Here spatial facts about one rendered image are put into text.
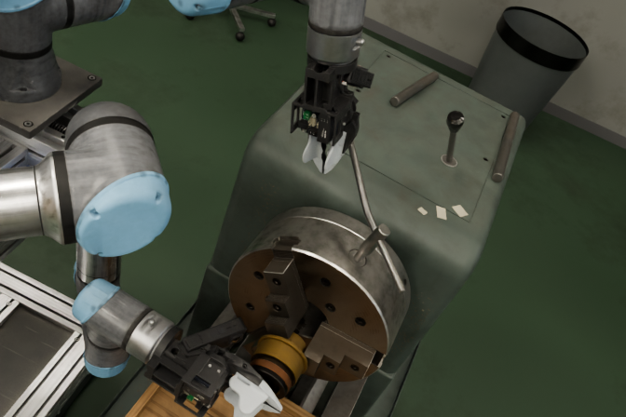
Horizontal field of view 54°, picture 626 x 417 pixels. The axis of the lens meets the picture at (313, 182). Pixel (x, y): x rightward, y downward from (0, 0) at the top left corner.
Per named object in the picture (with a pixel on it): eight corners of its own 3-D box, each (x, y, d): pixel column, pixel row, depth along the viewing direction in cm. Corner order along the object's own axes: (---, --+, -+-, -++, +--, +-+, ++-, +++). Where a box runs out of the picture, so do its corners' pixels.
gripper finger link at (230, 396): (262, 444, 93) (211, 411, 95) (279, 413, 98) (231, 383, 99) (266, 436, 91) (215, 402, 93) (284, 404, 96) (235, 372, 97)
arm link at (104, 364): (121, 323, 114) (128, 289, 107) (132, 377, 108) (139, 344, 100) (77, 329, 111) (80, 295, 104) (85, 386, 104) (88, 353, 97)
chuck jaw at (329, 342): (330, 307, 108) (390, 340, 106) (323, 323, 111) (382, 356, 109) (304, 352, 100) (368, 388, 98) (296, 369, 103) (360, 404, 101)
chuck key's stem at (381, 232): (356, 272, 103) (392, 235, 95) (346, 273, 102) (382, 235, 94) (351, 261, 104) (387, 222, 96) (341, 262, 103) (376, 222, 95)
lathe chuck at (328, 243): (228, 275, 125) (294, 185, 104) (349, 369, 125) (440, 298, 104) (204, 304, 119) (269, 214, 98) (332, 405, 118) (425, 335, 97)
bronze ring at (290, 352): (273, 313, 101) (245, 356, 95) (321, 342, 100) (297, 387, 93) (261, 339, 108) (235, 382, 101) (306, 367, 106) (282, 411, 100)
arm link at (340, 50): (320, 10, 87) (374, 23, 84) (319, 41, 89) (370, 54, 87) (298, 28, 81) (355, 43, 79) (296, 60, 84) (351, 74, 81)
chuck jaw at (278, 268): (294, 292, 110) (277, 238, 104) (319, 295, 108) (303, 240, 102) (265, 335, 102) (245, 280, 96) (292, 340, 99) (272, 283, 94)
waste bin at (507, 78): (531, 121, 412) (590, 34, 368) (522, 161, 372) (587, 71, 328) (459, 86, 418) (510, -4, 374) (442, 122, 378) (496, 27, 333)
